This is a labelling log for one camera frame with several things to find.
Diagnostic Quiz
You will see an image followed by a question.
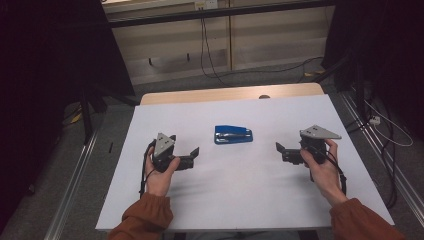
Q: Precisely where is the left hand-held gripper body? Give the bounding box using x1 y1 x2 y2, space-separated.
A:
151 132 181 173

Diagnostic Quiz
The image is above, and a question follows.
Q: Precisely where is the white wall socket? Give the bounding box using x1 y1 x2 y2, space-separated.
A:
194 0 219 10

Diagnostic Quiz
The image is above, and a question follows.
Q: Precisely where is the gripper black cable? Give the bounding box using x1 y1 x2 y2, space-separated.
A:
139 139 158 198
309 146 348 196

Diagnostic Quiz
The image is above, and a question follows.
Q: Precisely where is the long black power cable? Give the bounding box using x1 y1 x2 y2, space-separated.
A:
199 8 325 81

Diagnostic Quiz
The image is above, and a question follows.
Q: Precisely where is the black floor cable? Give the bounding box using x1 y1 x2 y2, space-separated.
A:
344 96 399 209

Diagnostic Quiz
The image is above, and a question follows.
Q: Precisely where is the black curtain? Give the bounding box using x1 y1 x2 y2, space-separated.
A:
321 0 424 141
0 0 136 231

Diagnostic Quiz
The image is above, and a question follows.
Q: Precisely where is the person's right hand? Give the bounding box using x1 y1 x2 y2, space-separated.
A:
299 139 349 208

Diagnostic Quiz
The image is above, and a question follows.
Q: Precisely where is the black metal stand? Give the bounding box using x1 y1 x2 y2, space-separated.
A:
313 53 368 118
79 84 139 144

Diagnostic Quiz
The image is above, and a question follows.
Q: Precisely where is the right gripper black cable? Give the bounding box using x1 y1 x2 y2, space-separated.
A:
309 146 348 196

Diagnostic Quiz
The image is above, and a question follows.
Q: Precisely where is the blue stapler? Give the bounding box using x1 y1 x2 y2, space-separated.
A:
213 124 254 146

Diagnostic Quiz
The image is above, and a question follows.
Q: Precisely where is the short black power cable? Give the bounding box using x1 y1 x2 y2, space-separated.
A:
202 8 233 88

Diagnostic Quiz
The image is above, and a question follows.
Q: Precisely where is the white floor cable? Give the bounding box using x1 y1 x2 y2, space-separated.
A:
363 99 414 148

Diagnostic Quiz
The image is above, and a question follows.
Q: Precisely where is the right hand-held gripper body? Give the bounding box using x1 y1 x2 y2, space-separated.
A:
299 124 342 165

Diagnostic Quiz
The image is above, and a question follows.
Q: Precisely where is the person's left hand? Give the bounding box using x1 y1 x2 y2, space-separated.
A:
145 146 181 198

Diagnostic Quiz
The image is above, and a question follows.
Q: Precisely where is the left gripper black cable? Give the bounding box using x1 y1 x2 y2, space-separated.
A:
139 139 158 198

